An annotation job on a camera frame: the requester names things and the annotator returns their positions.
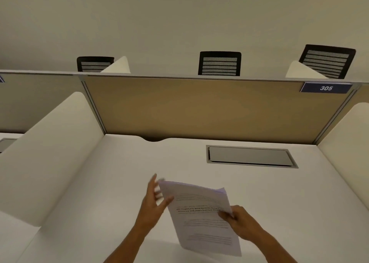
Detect white side divider panel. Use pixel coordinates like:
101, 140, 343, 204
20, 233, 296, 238
317, 102, 369, 212
100, 56, 131, 74
0, 91, 106, 227
285, 60, 329, 80

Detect person's right forearm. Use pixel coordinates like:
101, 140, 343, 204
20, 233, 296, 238
255, 231, 298, 263

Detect black mesh office chair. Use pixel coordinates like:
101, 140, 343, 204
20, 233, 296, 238
198, 51, 242, 77
299, 44, 356, 80
76, 56, 115, 73

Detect person's left forearm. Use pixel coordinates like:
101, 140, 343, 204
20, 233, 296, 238
103, 224, 153, 263

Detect printed white paper sheets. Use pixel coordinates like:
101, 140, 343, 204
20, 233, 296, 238
158, 181, 242, 257

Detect person's left hand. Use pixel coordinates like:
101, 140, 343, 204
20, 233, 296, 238
135, 173, 175, 232

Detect person's right hand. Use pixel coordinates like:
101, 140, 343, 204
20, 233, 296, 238
218, 205, 266, 242

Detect tan fabric partition panel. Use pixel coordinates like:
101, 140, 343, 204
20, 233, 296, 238
0, 71, 87, 134
81, 75, 362, 145
349, 84, 369, 105

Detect grey desk cable flap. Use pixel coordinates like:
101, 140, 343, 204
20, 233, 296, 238
0, 138, 18, 154
205, 145, 299, 169

